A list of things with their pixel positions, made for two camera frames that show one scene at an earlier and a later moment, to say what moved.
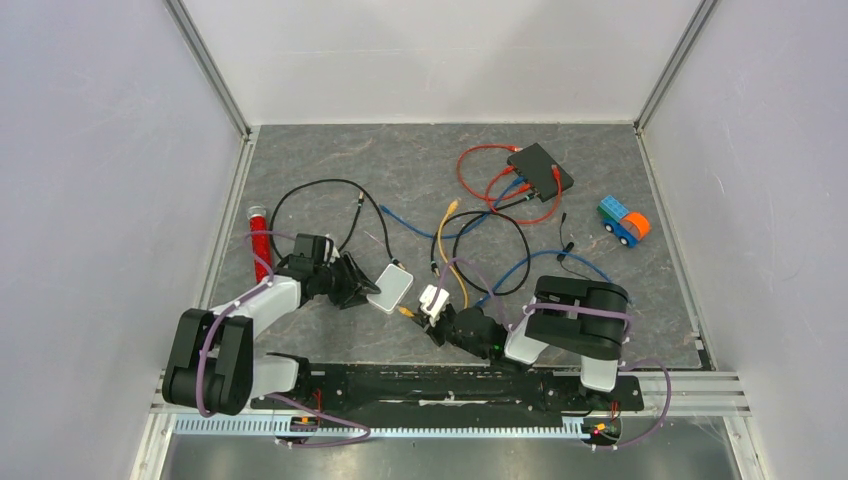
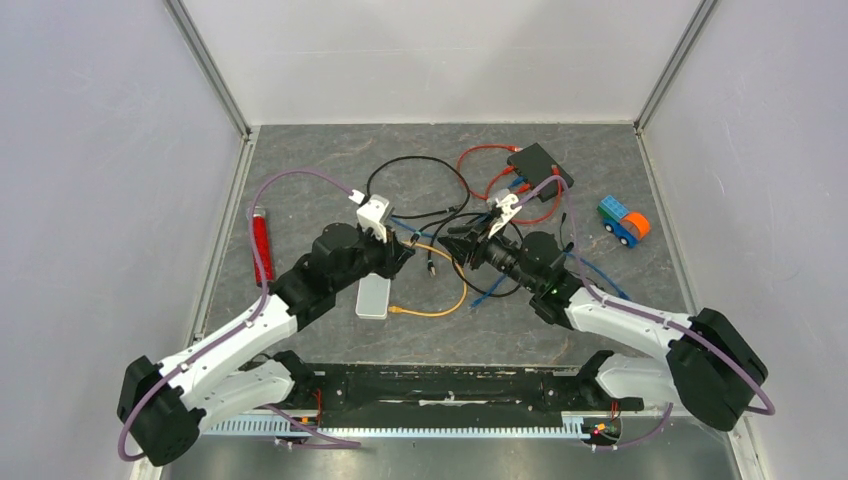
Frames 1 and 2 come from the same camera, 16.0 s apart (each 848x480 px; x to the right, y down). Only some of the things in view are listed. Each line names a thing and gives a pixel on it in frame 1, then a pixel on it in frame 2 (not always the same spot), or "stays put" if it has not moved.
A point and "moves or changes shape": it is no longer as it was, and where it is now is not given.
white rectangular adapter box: [394, 283] moves or changes shape
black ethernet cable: [489, 213] moves or changes shape
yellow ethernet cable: [453, 206] moves or changes shape
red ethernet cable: [507, 218] stays put
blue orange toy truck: [611, 212] stays put
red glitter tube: [261, 243] stays put
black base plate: [451, 392] stays put
